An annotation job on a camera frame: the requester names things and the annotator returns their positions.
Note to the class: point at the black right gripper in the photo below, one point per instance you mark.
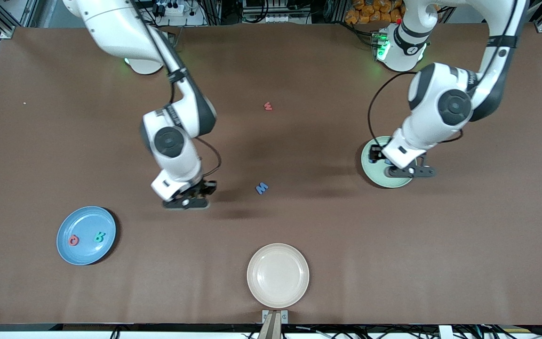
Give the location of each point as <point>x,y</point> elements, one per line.
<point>203,188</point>

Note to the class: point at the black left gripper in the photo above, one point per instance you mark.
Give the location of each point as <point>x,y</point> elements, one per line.
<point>376,154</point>

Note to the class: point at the blue capital letter M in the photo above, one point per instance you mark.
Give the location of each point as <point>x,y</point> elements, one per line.
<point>261,189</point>

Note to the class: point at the red lowercase letter w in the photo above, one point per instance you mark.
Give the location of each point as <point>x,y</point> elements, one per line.
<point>267,107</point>

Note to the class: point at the teal capital letter R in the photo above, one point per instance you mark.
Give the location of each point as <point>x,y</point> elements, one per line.
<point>98,236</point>

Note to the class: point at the red capital letter Q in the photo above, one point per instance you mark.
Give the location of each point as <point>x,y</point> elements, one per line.
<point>71,241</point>

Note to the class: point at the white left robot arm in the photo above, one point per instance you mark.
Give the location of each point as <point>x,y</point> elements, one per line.
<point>454,108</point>

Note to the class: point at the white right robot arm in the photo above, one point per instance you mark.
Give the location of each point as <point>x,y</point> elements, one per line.
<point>177,146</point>

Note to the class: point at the green plate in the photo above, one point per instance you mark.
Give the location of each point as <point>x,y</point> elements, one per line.
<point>379,176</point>

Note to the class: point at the beige plate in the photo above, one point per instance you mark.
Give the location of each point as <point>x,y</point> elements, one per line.
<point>278,275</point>

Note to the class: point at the blue plate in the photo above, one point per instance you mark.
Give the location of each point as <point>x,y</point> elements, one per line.
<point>85,254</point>

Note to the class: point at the brown table cover sheet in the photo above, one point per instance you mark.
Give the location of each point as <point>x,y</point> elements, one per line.
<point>440,263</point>

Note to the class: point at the bag of orange items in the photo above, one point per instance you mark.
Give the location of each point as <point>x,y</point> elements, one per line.
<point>370,12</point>

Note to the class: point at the white power strip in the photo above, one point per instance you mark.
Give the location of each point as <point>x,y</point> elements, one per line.
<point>173,9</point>

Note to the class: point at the small white block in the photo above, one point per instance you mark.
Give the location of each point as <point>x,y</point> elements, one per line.
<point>445,332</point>

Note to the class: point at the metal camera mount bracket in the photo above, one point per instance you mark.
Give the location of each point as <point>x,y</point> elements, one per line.
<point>274,325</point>

